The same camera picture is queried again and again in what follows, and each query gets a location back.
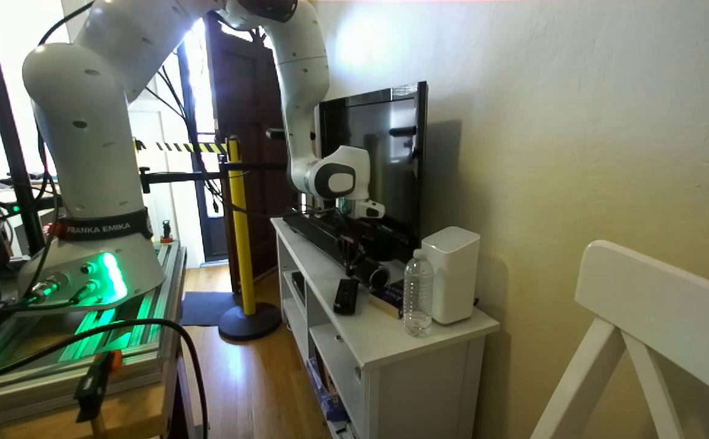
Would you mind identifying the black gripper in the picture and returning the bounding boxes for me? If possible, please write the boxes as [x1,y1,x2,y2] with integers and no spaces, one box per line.
[332,208,395,291]

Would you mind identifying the black remote control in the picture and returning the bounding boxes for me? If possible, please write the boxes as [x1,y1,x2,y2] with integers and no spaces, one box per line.
[332,275,365,319]

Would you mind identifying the clear plastic water bottle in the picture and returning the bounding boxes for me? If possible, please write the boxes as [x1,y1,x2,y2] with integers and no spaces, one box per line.
[400,247,438,341]

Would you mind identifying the white tower router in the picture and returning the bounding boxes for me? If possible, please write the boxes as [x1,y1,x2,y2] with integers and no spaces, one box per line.
[419,225,482,330]

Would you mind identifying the white television stand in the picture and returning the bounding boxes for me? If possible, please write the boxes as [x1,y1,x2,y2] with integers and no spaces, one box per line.
[268,212,501,439]

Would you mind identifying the black flat screen television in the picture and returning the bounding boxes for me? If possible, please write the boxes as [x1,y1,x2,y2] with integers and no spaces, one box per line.
[315,78,432,252]

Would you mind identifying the blue floor mat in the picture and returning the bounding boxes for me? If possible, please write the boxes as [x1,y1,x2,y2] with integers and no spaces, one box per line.
[176,289,239,330]

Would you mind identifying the dark brown door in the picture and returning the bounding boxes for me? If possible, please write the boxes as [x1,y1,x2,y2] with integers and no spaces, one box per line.
[205,11,300,280]

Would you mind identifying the black yellow caution tape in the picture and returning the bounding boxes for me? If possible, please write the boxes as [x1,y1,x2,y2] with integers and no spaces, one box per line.
[130,136,234,159]

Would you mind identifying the white wooden chair grey cushion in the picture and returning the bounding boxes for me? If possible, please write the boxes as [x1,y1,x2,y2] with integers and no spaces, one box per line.
[529,237,709,439]

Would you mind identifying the orange black clamp device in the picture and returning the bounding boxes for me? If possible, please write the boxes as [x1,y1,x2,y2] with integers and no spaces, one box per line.
[70,348,127,424]

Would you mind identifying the robot mounting table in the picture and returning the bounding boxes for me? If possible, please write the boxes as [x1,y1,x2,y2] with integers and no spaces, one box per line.
[0,242,193,439]

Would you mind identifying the black vertical pole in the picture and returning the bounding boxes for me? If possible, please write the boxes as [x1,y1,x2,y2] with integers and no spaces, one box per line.
[0,0,49,258]

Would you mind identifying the yellow stanchion post black base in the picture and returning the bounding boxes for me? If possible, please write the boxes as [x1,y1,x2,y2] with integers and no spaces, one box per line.
[217,135,284,344]

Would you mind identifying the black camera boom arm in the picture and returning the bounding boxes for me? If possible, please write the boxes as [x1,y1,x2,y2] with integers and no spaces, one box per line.
[137,159,289,195]

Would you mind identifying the thick black looped cable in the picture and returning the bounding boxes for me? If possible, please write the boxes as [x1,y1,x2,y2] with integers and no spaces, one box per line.
[0,314,212,439]

